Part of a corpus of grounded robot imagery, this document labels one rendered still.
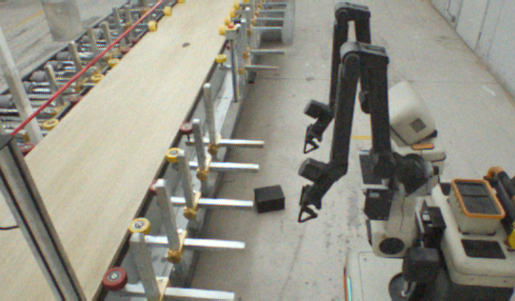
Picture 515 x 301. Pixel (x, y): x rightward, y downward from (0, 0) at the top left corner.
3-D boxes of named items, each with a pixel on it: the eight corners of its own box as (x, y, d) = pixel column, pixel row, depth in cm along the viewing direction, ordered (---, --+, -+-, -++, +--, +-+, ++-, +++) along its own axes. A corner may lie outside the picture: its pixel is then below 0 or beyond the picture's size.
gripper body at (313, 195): (303, 203, 142) (314, 189, 138) (304, 187, 151) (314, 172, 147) (319, 211, 143) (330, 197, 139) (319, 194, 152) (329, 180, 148)
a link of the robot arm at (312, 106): (342, 108, 168) (341, 98, 176) (318, 95, 166) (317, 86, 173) (326, 130, 175) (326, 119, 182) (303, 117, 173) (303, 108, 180)
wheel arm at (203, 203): (252, 207, 186) (252, 200, 183) (251, 212, 183) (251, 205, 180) (159, 202, 190) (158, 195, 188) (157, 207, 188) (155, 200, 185)
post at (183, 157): (200, 233, 194) (187, 149, 166) (199, 239, 191) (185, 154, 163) (193, 232, 194) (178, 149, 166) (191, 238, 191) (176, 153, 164)
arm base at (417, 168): (429, 180, 130) (422, 158, 140) (411, 167, 128) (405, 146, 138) (408, 196, 135) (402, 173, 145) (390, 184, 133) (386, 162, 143)
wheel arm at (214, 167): (259, 170, 205) (258, 163, 202) (258, 174, 202) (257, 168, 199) (173, 167, 209) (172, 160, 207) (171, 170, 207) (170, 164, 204)
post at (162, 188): (186, 269, 170) (167, 178, 143) (184, 275, 168) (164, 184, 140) (177, 268, 171) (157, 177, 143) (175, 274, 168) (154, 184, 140)
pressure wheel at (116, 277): (128, 305, 144) (121, 285, 137) (107, 304, 144) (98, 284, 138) (135, 287, 150) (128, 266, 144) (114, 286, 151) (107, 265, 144)
